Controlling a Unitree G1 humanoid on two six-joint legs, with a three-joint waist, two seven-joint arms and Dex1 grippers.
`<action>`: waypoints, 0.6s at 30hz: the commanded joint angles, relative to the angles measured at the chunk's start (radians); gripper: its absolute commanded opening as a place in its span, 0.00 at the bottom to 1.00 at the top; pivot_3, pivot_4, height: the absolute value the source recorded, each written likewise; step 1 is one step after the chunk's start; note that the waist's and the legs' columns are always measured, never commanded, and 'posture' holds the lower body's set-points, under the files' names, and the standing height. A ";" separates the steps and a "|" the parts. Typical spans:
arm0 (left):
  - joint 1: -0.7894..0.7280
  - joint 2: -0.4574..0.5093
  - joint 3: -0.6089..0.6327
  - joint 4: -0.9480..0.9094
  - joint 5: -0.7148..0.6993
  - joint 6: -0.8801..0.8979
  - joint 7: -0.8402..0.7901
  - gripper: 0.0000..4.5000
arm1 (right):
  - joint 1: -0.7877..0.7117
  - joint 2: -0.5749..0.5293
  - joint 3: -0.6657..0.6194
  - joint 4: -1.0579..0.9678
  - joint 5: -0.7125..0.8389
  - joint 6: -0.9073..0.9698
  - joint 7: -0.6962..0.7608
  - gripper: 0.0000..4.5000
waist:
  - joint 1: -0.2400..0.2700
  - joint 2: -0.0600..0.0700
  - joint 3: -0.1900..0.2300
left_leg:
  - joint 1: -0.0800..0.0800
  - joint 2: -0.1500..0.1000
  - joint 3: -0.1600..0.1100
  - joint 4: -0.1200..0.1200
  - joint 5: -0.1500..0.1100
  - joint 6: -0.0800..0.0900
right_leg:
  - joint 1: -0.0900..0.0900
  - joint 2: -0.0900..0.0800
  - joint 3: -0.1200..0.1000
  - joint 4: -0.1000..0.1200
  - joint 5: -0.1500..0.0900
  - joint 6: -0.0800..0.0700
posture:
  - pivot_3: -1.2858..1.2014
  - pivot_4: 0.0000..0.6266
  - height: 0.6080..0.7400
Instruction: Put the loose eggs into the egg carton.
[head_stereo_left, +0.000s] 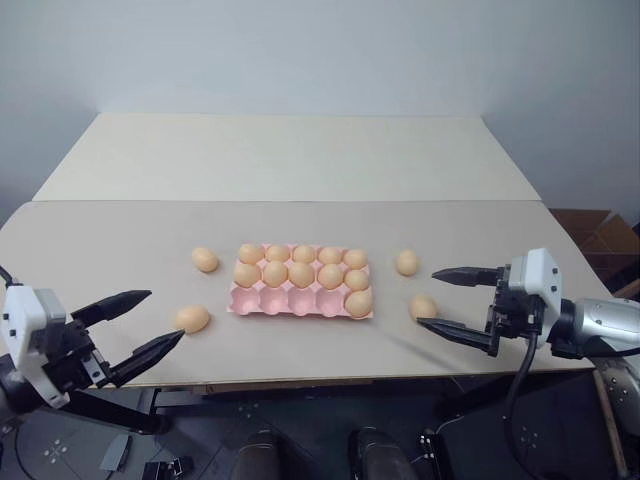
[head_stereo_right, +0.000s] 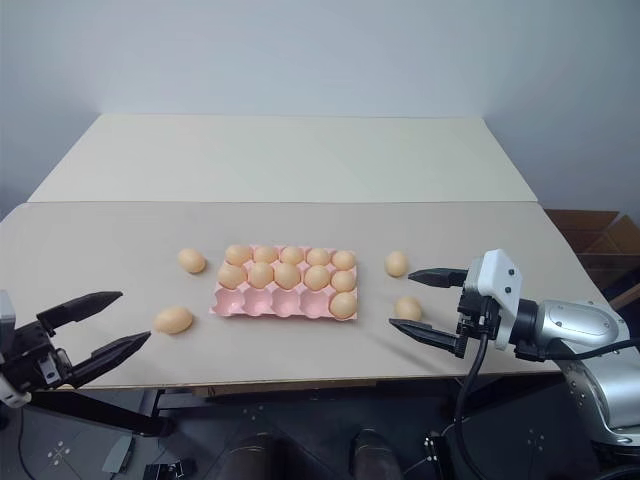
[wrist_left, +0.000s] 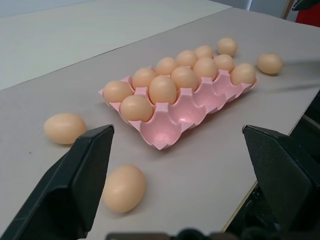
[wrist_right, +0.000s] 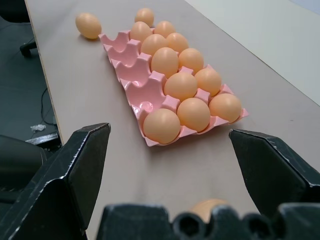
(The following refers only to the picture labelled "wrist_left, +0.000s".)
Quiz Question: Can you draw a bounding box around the beige egg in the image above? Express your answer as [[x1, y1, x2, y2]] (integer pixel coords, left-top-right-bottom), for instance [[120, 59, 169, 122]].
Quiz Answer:
[[43, 112, 88, 145], [101, 163, 147, 214], [213, 53, 235, 74], [192, 56, 218, 81], [102, 80, 135, 104], [256, 52, 284, 75], [175, 49, 198, 68], [229, 62, 257, 86], [119, 94, 154, 123], [170, 65, 199, 92], [216, 37, 238, 57], [154, 56, 179, 76], [131, 67, 158, 90], [193, 44, 215, 60], [148, 74, 178, 105]]

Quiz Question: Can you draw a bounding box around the red object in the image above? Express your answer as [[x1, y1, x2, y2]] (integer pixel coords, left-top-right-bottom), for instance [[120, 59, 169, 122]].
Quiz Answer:
[[295, 8, 320, 27]]

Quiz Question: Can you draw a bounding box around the wooden post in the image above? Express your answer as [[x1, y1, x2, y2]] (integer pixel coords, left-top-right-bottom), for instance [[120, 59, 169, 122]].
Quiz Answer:
[[281, 0, 292, 19]]

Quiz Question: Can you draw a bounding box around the pink egg tray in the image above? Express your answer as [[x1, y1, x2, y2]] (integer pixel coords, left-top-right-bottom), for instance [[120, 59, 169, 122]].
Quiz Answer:
[[97, 65, 260, 151]]

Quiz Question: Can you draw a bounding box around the black object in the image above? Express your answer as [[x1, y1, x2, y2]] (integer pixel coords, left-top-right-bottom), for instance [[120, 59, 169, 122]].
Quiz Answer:
[[291, 0, 320, 11]]

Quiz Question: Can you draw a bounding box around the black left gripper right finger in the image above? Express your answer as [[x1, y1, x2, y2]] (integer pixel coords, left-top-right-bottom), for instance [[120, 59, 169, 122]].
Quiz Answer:
[[241, 124, 320, 233]]

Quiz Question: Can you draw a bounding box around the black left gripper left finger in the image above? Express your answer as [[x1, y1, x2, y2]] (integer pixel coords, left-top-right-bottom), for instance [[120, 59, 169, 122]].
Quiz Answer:
[[0, 124, 116, 240]]

